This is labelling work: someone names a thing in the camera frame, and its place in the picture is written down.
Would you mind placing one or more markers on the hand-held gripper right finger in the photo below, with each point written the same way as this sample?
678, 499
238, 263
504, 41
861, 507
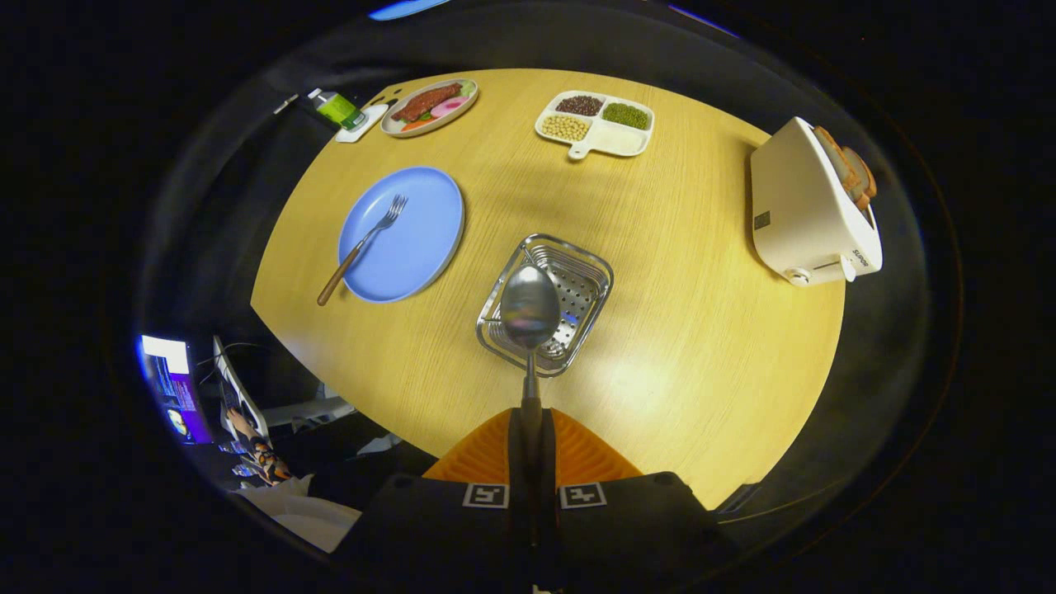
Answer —
619, 528

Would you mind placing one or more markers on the white furniture frame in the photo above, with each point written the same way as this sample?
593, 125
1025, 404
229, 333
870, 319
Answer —
309, 411

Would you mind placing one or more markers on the white toaster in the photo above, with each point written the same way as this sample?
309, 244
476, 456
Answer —
804, 214

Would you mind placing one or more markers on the computer monitor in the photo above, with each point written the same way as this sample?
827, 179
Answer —
175, 388

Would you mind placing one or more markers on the bread slices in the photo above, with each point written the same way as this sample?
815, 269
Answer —
850, 169

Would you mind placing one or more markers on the white square coaster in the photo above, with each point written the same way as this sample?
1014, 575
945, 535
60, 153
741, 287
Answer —
367, 125

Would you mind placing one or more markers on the green plastic bottle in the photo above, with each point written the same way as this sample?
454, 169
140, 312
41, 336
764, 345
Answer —
338, 108

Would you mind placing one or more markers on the blue round plate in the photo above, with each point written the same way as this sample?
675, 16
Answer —
417, 247

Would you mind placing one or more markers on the white cloth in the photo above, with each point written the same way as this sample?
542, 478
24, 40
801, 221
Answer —
309, 516

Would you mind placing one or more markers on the orange black patterned object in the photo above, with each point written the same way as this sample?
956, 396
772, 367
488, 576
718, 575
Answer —
266, 458

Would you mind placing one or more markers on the white cloth clip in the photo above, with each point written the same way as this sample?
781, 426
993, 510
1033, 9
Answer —
285, 104

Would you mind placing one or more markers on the beige plate with food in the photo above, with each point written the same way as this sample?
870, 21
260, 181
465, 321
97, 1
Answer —
429, 106

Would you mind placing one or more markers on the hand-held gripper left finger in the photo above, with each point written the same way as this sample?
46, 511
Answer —
445, 528

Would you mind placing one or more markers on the white divided bean tray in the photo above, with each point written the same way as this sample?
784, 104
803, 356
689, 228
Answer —
615, 139

